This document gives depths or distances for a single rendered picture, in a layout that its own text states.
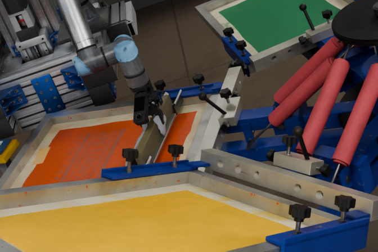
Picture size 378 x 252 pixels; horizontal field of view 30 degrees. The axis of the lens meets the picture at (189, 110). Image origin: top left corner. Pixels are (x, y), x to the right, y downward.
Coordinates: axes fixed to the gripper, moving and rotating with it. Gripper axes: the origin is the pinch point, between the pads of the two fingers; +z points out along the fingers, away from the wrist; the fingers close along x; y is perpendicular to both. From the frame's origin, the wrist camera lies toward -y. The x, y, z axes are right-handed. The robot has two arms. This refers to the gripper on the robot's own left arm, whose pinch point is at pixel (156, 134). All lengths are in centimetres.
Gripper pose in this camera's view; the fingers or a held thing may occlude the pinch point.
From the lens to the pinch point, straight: 249.3
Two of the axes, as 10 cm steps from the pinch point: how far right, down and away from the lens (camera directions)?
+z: 3.1, 8.2, 4.8
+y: 2.4, -5.5, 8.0
